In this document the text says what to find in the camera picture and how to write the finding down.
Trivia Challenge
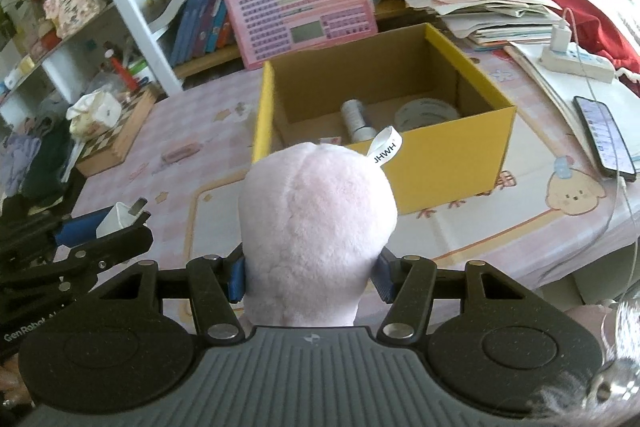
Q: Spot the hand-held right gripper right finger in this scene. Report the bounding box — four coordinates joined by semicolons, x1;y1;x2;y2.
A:
372;252;547;341

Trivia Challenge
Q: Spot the white charging cable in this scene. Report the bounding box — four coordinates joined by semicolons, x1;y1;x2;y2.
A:
559;7;640;298

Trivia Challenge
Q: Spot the checkered wooden box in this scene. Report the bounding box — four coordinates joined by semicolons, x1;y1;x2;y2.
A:
75;84;162;178

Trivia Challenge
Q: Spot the white plugged charger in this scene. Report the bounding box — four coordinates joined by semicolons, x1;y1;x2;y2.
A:
550;21;574;54

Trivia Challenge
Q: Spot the floral fabric bag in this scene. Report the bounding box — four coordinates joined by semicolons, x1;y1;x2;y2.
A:
42;0;104;39

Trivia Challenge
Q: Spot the white cylindrical bottle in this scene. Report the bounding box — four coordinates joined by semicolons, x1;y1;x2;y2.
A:
340;99;379;142

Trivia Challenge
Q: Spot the pink learning board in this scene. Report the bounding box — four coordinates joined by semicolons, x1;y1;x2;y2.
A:
223;0;380;70

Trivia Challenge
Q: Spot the yellow cardboard box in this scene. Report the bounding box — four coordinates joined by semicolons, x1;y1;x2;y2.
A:
251;23;518;216

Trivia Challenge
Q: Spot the pink plush toy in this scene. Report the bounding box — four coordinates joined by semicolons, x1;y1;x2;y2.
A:
237;126;403;327

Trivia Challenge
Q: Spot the red cloth bag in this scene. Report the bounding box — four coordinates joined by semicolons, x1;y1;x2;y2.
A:
537;0;640;78

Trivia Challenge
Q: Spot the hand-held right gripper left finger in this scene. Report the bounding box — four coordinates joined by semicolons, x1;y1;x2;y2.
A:
92;253;249;341

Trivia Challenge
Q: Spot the stack of papers and books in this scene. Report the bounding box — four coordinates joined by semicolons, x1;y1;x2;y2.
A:
395;0;567;51

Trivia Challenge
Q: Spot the white power strip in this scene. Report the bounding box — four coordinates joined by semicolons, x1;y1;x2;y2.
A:
537;46;616;83

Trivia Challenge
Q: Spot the black smartphone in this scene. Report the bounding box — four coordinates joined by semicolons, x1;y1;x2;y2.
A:
572;95;639;180

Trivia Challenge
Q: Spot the white wooden shelf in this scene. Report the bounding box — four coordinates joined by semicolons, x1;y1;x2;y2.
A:
0;0;522;114

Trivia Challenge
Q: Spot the tissue pack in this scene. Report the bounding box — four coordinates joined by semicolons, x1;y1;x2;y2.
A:
66;89;124;140

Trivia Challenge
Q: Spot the row of blue books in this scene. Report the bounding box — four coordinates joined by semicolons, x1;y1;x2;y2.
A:
167;0;261;68

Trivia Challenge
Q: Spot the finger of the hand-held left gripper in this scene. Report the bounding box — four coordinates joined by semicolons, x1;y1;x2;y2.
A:
52;224;154;290
50;209;121;248

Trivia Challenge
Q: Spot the dark cloth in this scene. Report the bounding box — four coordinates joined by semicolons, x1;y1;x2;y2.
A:
0;117;77;208

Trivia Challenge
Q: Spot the white jar green label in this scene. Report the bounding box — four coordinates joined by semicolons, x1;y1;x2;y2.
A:
127;59;156;88

